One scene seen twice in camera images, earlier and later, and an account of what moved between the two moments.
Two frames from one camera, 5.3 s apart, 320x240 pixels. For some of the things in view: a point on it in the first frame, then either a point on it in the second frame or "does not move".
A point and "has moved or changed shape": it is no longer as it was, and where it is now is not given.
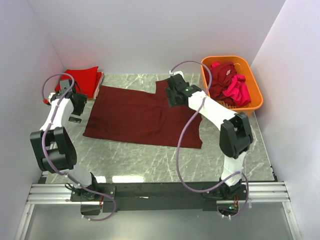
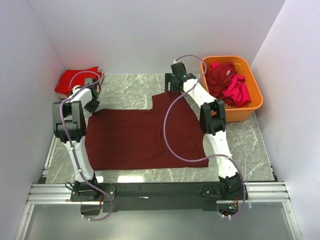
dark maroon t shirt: [135, 117] has moved or changed shape
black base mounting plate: [160, 197] does not move
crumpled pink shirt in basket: [238, 89] does not move
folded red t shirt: [87, 79] does not move
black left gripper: [75, 119] -> [92, 106]
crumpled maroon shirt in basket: [222, 75] does not move
